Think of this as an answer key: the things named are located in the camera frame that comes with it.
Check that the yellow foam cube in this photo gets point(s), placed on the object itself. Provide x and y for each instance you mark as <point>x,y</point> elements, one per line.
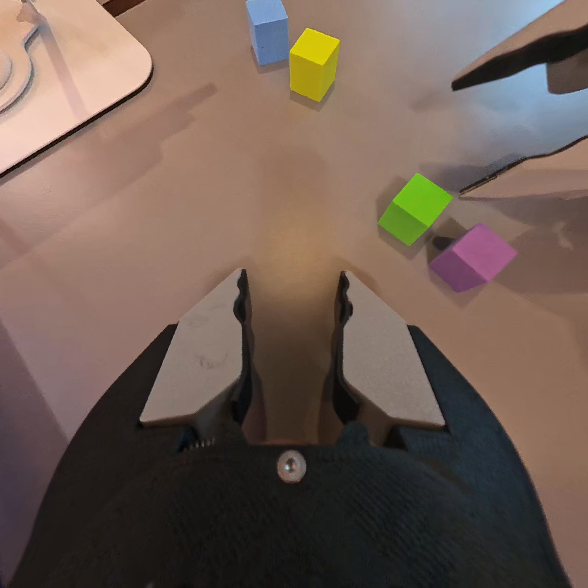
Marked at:
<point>314,64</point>

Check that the green foam cube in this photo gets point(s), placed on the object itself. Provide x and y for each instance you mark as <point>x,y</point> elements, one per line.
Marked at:
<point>413,206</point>

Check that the purple foam cube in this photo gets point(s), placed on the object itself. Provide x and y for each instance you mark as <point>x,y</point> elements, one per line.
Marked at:
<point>473,257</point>

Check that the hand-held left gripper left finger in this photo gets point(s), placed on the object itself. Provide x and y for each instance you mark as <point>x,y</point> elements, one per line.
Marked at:
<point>202,363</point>

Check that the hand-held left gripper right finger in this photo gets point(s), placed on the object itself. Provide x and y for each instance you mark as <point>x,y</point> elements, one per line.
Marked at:
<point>386,372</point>

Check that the white document stand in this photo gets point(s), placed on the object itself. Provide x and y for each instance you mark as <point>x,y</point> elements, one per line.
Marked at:
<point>92,78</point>

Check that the blue foam cube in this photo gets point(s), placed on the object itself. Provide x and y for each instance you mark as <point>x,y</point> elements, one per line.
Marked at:
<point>268,32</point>

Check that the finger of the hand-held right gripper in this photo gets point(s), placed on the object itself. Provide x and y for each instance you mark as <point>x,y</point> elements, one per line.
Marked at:
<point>519,32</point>
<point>542,179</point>

